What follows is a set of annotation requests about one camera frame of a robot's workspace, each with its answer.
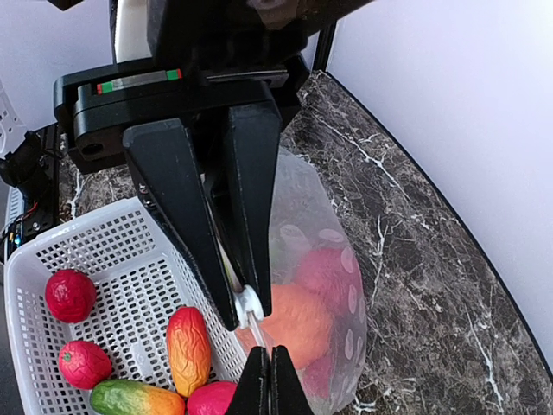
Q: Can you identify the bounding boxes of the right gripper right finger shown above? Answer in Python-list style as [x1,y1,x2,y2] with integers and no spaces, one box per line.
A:
[270,346,314,415]

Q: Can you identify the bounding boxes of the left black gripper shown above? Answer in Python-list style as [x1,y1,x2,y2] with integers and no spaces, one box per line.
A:
[54,55,308,331]

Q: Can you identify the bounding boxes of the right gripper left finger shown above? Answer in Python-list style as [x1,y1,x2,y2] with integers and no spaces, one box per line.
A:
[226,347,270,415]

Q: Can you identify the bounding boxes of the orange pumpkin toy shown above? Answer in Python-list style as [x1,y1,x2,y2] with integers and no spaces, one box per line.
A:
[260,284,334,370]

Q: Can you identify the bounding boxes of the clear zip top bag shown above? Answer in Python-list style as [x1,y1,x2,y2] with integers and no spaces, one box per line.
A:
[235,149,367,414]

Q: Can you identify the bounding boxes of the red wrinkled fruit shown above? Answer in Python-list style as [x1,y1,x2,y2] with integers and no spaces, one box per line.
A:
[45,269,97,323]
[187,381,238,415]
[294,246,362,316]

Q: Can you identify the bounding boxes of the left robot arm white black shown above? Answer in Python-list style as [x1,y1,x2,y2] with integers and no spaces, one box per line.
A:
[54,1,360,330]

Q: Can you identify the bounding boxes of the orange yellow mango toy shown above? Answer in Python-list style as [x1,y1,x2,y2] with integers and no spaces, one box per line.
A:
[166,307,212,398]

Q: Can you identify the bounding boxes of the white perforated plastic basket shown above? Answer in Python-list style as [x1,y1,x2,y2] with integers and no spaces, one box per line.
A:
[4,198,246,414]

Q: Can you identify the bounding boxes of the green orange mango toy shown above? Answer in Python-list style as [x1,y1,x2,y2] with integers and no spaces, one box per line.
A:
[90,380,186,415]

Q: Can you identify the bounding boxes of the red tomato fruit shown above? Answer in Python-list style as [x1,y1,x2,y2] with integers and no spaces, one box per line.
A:
[58,341,112,390]

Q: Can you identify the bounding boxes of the red wrinkled fruit front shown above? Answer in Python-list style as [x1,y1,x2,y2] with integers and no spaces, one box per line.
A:
[45,269,97,323]

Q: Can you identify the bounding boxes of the left black frame post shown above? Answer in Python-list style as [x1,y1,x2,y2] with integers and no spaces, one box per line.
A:
[312,20,337,72]

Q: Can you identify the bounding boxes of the left electronics board wires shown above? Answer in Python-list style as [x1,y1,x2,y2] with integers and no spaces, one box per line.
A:
[0,202,57,256]

